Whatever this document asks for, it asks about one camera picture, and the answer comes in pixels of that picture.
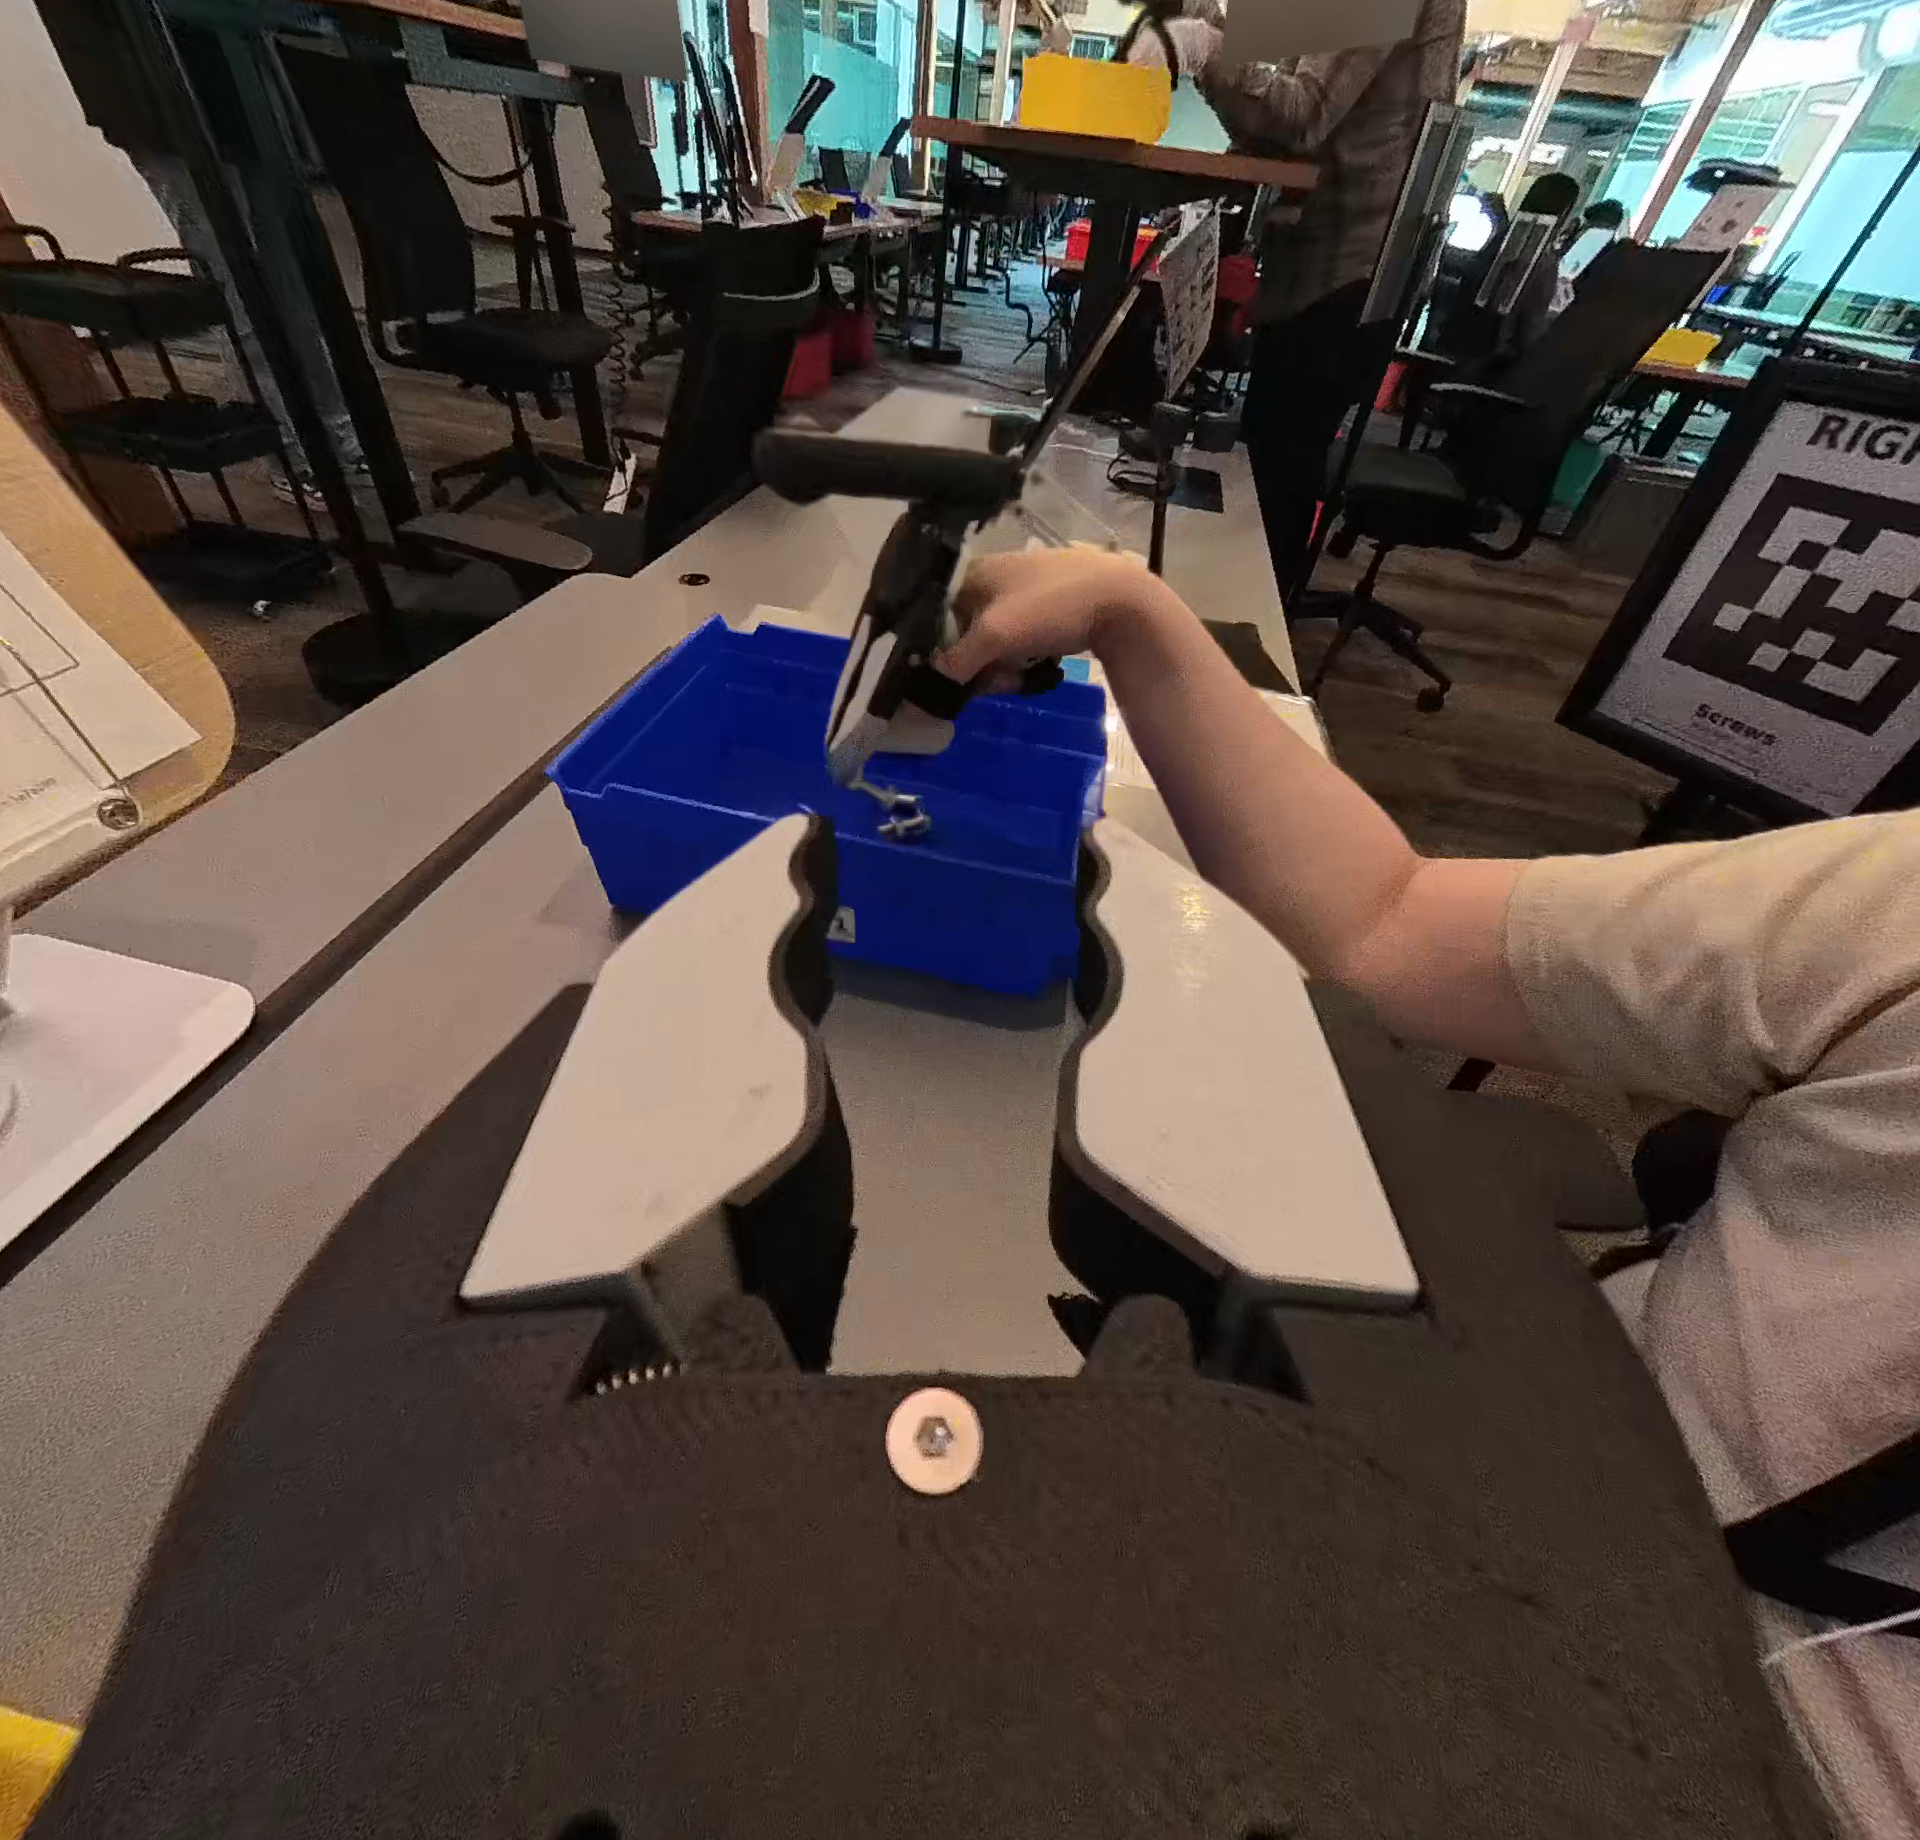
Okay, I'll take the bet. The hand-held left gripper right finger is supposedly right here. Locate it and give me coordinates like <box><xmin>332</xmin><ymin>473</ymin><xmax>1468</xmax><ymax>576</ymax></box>
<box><xmin>1053</xmin><ymin>816</ymin><xmax>1425</xmax><ymax>1309</ymax></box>

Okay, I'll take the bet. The yellow plastic bin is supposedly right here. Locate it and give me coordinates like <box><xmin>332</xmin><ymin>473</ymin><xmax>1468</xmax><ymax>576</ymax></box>
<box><xmin>1018</xmin><ymin>52</ymin><xmax>1174</xmax><ymax>147</ymax></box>
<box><xmin>0</xmin><ymin>1705</ymin><xmax>80</xmax><ymax>1840</ymax></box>

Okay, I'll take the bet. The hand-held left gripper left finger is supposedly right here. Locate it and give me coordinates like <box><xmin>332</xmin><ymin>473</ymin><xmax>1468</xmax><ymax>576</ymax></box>
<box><xmin>457</xmin><ymin>811</ymin><xmax>840</xmax><ymax>1317</ymax></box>

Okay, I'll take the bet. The blue plastic bin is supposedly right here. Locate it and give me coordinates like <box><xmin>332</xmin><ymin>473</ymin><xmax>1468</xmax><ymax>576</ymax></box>
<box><xmin>546</xmin><ymin>614</ymin><xmax>1113</xmax><ymax>997</ymax></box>

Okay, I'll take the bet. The person's right hand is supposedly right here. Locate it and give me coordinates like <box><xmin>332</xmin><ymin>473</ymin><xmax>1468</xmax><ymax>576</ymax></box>
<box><xmin>937</xmin><ymin>543</ymin><xmax>1189</xmax><ymax>703</ymax></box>

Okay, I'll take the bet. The red storage box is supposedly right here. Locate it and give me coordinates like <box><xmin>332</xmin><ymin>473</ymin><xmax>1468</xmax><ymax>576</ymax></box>
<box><xmin>780</xmin><ymin>310</ymin><xmax>878</xmax><ymax>402</ymax></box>

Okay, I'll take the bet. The black pole stand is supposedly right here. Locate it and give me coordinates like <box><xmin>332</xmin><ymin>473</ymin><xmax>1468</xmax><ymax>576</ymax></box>
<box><xmin>1111</xmin><ymin>401</ymin><xmax>1225</xmax><ymax>574</ymax></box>

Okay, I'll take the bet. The person's beige shirt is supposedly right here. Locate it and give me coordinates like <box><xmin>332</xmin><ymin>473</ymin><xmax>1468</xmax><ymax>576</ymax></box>
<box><xmin>1507</xmin><ymin>811</ymin><xmax>1920</xmax><ymax>1840</ymax></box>

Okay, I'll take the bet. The black utility cart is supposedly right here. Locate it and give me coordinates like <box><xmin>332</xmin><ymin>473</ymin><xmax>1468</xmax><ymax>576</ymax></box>
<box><xmin>0</xmin><ymin>220</ymin><xmax>338</xmax><ymax>613</ymax></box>

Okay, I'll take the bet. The black framed marker sign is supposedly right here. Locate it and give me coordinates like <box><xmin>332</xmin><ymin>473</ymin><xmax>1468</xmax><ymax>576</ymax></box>
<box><xmin>1558</xmin><ymin>355</ymin><xmax>1920</xmax><ymax>837</ymax></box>

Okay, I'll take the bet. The black strap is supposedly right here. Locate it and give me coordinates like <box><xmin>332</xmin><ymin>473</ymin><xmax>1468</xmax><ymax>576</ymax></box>
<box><xmin>1724</xmin><ymin>1450</ymin><xmax>1920</xmax><ymax>1623</ymax></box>

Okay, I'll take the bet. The wooden high table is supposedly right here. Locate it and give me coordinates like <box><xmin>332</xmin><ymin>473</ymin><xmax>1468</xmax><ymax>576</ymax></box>
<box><xmin>912</xmin><ymin>115</ymin><xmax>1323</xmax><ymax>372</ymax></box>

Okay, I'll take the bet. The black office chair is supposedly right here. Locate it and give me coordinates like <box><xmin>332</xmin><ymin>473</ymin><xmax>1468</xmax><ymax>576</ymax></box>
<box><xmin>1305</xmin><ymin>237</ymin><xmax>1727</xmax><ymax>712</ymax></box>
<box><xmin>360</xmin><ymin>206</ymin><xmax>617</xmax><ymax>514</ymax></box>
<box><xmin>397</xmin><ymin>212</ymin><xmax>827</xmax><ymax>574</ymax></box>

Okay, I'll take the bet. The person's right forearm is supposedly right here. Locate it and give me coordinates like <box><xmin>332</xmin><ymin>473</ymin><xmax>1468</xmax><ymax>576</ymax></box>
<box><xmin>1087</xmin><ymin>572</ymin><xmax>1519</xmax><ymax>1079</ymax></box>

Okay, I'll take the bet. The thin white cable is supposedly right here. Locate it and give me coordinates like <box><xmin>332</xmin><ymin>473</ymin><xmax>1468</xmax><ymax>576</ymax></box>
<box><xmin>1758</xmin><ymin>1598</ymin><xmax>1920</xmax><ymax>1675</ymax></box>

